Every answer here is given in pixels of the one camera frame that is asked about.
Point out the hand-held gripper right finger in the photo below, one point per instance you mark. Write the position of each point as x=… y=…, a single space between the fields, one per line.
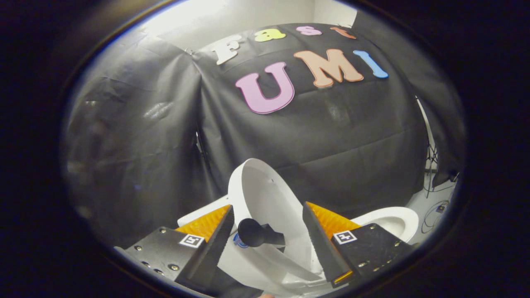
x=325 y=252

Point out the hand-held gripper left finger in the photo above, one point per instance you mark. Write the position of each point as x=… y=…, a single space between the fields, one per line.
x=213 y=252

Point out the white toilet lid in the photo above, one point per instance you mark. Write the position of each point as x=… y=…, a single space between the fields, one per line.
x=265 y=194

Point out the white toilet tank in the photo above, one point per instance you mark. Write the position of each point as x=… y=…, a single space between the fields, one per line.
x=198 y=214

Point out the black backdrop cloth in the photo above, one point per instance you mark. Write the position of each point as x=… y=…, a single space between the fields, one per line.
x=331 y=136

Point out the small black power adapter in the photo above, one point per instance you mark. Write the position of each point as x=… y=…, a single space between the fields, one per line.
x=440 y=209

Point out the plain black side cloth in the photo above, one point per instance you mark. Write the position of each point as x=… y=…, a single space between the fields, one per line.
x=132 y=145
x=439 y=95

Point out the black tripod stand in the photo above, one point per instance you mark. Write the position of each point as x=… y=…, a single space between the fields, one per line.
x=430 y=153

